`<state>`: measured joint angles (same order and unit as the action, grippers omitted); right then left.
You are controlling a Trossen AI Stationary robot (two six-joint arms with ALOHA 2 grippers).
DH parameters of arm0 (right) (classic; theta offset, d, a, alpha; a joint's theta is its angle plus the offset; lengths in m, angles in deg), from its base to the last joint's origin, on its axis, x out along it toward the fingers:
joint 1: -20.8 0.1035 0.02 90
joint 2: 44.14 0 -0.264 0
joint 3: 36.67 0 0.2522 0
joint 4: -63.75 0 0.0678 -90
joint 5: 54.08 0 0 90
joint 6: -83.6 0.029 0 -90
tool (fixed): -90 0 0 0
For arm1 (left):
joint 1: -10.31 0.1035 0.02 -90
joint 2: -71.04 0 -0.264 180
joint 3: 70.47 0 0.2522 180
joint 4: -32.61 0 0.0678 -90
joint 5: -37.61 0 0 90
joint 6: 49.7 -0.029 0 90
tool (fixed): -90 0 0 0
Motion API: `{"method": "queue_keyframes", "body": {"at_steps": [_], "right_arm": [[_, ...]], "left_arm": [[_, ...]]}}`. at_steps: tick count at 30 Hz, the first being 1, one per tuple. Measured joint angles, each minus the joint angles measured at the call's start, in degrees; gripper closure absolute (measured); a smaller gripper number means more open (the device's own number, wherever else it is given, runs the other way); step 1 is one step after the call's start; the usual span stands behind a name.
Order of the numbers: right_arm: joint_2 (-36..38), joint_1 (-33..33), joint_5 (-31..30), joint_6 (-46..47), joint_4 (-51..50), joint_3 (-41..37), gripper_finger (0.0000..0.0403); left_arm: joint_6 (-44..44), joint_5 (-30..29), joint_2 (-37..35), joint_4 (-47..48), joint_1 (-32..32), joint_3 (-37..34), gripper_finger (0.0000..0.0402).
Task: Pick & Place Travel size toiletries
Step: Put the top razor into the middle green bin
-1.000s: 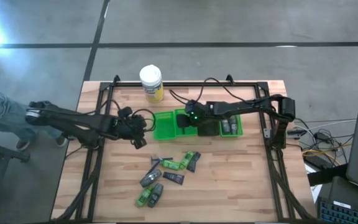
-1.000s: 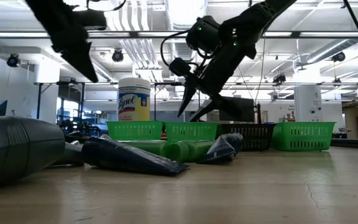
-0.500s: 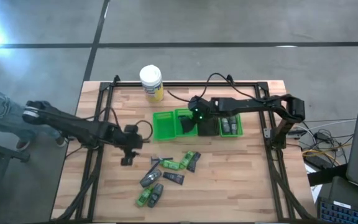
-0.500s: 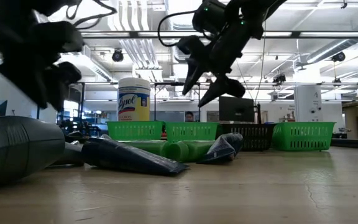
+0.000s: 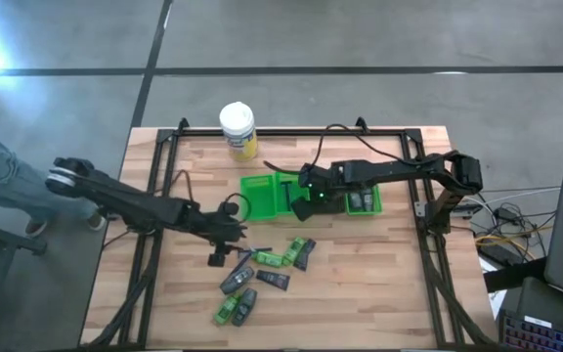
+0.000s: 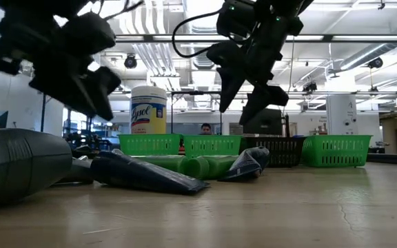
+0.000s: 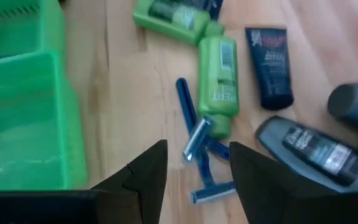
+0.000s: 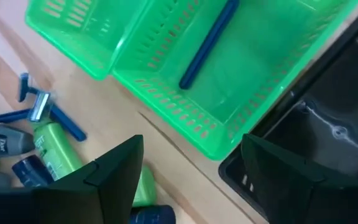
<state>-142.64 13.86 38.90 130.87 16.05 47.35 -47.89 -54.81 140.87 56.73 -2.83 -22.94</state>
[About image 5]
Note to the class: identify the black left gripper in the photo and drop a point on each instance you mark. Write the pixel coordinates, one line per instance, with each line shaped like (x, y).
(223, 229)

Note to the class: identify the grey deodorant stick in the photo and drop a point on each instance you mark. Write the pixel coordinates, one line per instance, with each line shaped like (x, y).
(356, 201)
(368, 201)
(245, 307)
(236, 280)

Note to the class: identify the black stand leg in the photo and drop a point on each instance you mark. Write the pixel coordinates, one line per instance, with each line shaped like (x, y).
(8, 239)

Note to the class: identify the black plastic basket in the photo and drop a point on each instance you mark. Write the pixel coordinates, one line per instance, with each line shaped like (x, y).
(333, 207)

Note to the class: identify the yellow white wipes canister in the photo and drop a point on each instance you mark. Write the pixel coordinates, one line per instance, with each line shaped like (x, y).
(237, 122)

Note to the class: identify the small green bottle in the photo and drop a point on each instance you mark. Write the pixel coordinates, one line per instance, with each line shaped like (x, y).
(225, 309)
(293, 251)
(268, 259)

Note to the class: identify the black power supply box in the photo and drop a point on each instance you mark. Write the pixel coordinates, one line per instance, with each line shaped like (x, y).
(516, 274)

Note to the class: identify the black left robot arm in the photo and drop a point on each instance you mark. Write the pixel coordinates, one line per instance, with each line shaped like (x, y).
(125, 200)

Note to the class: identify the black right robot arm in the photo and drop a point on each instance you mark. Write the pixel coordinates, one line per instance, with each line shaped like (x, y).
(408, 168)

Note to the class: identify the white paper sheet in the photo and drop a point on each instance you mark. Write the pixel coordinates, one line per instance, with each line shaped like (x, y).
(499, 303)

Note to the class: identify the black aluminium rig frame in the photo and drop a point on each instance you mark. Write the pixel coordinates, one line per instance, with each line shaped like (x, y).
(384, 132)

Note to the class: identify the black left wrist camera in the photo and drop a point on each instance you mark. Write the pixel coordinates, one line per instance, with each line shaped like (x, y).
(230, 208)

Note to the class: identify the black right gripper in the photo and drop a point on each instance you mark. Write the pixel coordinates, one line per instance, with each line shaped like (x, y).
(325, 181)

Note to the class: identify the green plastic basket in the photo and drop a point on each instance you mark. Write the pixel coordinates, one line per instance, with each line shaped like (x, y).
(257, 200)
(378, 203)
(279, 188)

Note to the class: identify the backlit black keyboard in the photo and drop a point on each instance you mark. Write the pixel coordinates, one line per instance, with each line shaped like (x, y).
(535, 337)

